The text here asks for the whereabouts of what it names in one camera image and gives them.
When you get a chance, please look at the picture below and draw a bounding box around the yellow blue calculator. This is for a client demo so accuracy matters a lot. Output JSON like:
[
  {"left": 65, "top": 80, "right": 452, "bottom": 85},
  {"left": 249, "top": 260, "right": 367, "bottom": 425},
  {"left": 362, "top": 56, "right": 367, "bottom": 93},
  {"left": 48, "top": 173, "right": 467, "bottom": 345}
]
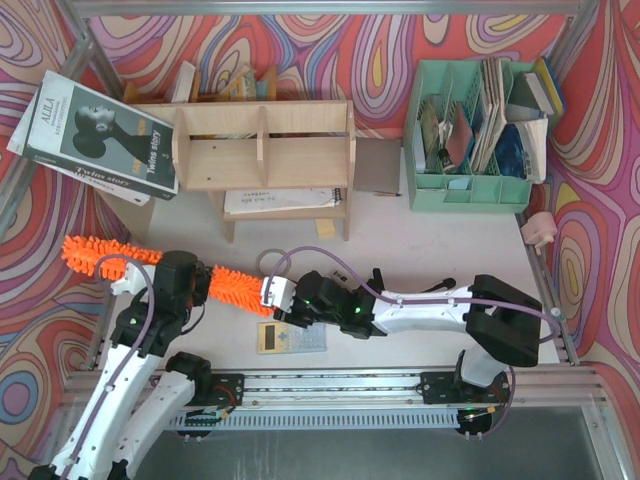
[{"left": 258, "top": 322, "right": 327, "bottom": 355}]

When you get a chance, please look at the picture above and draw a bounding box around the orange chenille duster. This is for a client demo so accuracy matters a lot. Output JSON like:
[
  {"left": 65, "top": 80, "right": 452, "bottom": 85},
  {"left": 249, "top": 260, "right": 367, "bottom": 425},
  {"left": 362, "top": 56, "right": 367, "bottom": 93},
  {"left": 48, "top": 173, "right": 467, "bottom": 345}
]
[{"left": 61, "top": 235, "right": 273, "bottom": 317}]

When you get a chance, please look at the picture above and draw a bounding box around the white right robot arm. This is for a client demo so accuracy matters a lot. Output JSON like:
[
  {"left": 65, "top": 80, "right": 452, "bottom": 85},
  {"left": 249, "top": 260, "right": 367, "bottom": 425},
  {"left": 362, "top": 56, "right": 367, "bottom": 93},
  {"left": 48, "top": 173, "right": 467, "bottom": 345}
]
[{"left": 260, "top": 270, "right": 547, "bottom": 404}]

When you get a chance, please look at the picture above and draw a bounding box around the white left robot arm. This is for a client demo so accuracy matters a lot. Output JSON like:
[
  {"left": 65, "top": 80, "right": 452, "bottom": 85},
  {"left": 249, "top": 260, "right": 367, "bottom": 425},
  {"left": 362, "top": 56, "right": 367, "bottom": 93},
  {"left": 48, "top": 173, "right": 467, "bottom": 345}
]
[{"left": 29, "top": 250, "right": 212, "bottom": 479}]

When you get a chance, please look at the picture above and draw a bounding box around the wooden bookshelf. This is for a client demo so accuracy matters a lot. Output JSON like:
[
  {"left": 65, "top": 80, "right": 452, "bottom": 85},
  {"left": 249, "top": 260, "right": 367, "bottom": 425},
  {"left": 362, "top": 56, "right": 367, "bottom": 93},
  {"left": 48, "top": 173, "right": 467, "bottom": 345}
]
[{"left": 170, "top": 99, "right": 358, "bottom": 243}]

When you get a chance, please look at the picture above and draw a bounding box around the grey stapler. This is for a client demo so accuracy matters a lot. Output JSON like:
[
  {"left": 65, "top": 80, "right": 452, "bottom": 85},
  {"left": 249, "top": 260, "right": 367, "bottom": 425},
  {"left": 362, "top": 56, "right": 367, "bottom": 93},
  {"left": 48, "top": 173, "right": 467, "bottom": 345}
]
[{"left": 332, "top": 270, "right": 349, "bottom": 283}]

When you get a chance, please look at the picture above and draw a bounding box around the clear tape roll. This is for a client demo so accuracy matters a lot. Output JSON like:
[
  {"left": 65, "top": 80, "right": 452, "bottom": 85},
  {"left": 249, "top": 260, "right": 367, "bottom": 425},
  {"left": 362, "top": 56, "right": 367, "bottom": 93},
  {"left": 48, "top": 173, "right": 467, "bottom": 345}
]
[{"left": 255, "top": 248, "right": 286, "bottom": 276}]

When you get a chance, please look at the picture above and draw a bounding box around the spiral notepad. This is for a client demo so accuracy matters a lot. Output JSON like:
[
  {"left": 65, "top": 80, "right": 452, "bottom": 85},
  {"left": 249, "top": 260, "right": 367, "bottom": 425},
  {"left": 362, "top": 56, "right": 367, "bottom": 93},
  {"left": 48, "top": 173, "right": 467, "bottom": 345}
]
[{"left": 224, "top": 188, "right": 343, "bottom": 214}]

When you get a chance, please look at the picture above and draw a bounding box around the black marker pen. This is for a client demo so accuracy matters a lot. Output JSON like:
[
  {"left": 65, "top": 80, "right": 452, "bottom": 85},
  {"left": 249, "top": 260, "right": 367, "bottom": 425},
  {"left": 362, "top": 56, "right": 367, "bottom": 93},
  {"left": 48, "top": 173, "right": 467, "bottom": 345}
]
[{"left": 423, "top": 277, "right": 457, "bottom": 294}]

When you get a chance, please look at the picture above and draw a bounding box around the grey notebook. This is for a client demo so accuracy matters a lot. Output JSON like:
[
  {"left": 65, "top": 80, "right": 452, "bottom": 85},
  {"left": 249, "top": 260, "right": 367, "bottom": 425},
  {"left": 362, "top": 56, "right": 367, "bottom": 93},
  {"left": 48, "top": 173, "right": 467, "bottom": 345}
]
[{"left": 354, "top": 138, "right": 401, "bottom": 194}]

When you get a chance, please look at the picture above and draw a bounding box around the black Twins story book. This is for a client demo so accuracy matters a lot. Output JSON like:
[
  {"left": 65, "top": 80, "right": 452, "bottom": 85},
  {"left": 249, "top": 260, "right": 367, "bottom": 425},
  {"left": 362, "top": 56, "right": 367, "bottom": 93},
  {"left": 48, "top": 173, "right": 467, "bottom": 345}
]
[{"left": 23, "top": 71, "right": 179, "bottom": 200}]

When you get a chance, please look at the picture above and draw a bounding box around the white book under stack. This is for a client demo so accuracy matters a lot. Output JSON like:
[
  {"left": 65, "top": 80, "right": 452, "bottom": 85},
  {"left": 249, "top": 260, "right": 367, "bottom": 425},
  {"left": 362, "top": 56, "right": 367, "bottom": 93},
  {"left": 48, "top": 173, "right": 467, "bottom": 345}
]
[{"left": 7, "top": 96, "right": 150, "bottom": 206}]

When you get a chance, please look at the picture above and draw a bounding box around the green desk organizer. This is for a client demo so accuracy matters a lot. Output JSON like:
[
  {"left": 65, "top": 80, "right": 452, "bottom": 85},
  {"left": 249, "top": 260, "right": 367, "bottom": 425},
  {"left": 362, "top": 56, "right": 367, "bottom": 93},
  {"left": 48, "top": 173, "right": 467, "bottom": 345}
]
[{"left": 403, "top": 60, "right": 533, "bottom": 213}]

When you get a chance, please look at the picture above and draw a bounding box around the pink pig figurine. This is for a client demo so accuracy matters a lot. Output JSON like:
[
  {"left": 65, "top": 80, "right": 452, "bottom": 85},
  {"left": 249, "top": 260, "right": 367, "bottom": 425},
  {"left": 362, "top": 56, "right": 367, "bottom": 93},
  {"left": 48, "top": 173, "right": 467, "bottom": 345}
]
[{"left": 520, "top": 211, "right": 558, "bottom": 255}]

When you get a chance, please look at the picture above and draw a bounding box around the blue yellow book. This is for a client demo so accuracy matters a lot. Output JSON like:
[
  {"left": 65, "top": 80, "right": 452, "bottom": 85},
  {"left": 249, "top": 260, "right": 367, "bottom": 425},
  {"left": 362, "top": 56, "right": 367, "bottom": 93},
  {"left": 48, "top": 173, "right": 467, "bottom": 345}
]
[{"left": 521, "top": 56, "right": 566, "bottom": 120}]

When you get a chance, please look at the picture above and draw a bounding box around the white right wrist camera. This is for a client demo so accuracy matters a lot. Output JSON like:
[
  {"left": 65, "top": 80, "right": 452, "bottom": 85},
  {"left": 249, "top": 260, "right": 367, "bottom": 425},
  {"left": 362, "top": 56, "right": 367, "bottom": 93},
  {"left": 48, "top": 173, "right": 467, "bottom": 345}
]
[{"left": 260, "top": 276, "right": 296, "bottom": 312}]

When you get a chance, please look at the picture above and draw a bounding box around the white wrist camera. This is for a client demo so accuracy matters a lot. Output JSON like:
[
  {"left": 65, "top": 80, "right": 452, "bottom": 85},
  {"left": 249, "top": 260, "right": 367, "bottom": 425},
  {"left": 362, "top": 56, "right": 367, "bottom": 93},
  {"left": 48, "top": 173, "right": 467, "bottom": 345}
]
[
  {"left": 260, "top": 276, "right": 296, "bottom": 312},
  {"left": 110, "top": 262, "right": 155, "bottom": 296}
]

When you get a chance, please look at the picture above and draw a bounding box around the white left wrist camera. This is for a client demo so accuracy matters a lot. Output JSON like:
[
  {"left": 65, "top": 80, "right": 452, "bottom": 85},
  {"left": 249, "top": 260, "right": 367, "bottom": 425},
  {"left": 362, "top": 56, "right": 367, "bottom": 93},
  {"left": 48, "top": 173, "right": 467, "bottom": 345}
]
[{"left": 110, "top": 262, "right": 155, "bottom": 296}]

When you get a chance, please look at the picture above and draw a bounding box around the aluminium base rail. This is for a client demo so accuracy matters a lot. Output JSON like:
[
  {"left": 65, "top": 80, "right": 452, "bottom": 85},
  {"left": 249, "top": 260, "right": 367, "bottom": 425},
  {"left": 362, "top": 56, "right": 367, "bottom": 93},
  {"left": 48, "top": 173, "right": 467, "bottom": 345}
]
[{"left": 209, "top": 368, "right": 501, "bottom": 412}]

